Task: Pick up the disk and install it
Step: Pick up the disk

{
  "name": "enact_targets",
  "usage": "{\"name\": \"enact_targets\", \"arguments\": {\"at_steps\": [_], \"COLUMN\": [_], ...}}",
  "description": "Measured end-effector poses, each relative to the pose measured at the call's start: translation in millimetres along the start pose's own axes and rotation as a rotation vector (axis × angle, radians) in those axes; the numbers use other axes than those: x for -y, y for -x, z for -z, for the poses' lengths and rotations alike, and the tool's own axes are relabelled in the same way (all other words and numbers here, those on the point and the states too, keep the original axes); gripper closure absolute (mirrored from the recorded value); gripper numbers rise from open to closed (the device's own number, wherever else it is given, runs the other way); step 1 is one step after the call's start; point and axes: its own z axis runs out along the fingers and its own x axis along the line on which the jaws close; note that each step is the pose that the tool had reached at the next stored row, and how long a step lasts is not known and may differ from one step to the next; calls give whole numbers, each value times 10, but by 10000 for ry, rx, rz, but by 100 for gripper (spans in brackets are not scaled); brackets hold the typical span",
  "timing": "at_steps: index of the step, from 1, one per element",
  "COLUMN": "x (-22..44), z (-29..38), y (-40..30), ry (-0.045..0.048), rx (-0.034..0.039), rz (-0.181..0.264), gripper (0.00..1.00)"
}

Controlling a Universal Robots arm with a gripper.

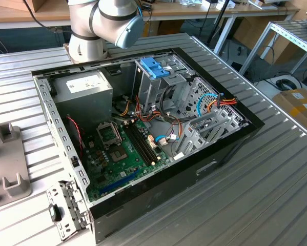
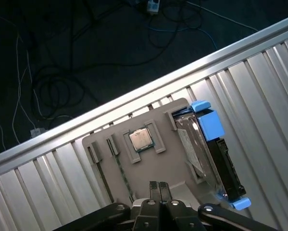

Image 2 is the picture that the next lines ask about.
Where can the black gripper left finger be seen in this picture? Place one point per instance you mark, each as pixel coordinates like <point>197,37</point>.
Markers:
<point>147,216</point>

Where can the small grey power adapter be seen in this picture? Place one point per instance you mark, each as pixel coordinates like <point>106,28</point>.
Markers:
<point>36,132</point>

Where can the green RAM stick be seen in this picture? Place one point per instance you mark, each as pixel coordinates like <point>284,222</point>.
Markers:
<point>123,173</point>

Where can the hard disk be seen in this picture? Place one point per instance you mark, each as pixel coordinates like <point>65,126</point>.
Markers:
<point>196,144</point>

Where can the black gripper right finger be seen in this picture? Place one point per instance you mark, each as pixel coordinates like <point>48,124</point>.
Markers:
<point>177,216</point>

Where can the grey parts rack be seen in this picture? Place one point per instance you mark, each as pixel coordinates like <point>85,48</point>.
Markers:
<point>163,168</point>

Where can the silver CPU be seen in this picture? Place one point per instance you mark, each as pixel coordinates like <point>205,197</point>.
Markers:
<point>141,140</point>

